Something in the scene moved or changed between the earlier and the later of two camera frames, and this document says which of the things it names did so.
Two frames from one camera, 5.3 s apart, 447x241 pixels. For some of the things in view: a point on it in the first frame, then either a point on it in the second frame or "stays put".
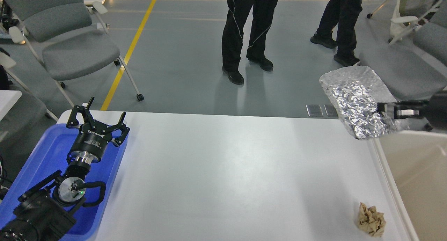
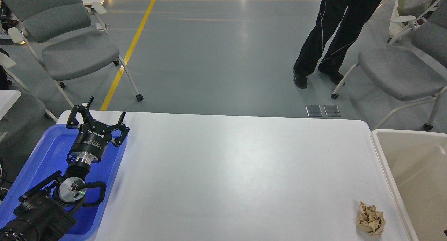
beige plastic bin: (414, 163) stays put
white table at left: (8, 99) stays put
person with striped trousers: (240, 2) -> (357, 5)
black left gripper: (93, 140) stays put
